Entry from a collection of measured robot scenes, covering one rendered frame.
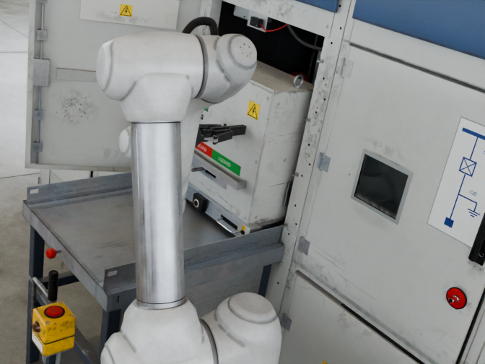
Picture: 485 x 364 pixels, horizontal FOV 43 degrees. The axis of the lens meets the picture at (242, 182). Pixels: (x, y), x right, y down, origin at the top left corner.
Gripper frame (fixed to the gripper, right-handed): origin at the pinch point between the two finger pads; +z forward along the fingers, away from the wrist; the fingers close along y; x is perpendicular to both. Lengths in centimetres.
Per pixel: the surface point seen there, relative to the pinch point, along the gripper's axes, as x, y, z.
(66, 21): 19, -69, -27
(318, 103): 14.0, 17.6, 16.6
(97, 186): -35, -42, -25
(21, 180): -122, -227, 20
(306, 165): -7.0, 18.3, 16.5
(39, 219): -38, -31, -51
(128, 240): -38, -8, -31
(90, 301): -123, -86, 1
